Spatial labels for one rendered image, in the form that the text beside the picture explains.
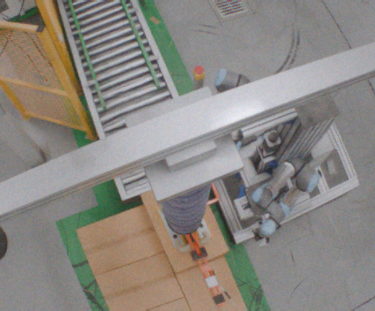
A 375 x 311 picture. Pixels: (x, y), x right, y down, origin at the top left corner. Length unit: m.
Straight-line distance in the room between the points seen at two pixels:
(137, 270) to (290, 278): 1.41
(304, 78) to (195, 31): 3.56
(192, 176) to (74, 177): 0.39
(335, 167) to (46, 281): 2.81
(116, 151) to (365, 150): 3.72
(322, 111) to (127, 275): 2.05
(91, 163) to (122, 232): 2.52
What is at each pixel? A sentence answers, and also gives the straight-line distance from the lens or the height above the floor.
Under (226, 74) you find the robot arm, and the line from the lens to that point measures 3.14.
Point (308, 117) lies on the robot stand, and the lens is 2.73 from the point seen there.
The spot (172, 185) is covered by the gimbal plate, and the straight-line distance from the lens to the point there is 1.70.
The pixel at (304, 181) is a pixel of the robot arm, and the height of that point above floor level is 1.64.
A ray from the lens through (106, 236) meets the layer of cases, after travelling 4.06.
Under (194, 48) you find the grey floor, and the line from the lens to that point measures 5.07.
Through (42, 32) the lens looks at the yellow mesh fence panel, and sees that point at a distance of 2.92.
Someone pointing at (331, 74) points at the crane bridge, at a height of 3.05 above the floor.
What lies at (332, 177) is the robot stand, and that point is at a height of 0.21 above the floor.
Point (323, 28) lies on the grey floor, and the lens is 5.43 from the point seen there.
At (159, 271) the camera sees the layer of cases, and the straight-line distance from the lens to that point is 4.00.
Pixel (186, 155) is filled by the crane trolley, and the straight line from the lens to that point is 1.63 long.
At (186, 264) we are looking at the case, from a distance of 3.60.
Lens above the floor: 4.54
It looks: 75 degrees down
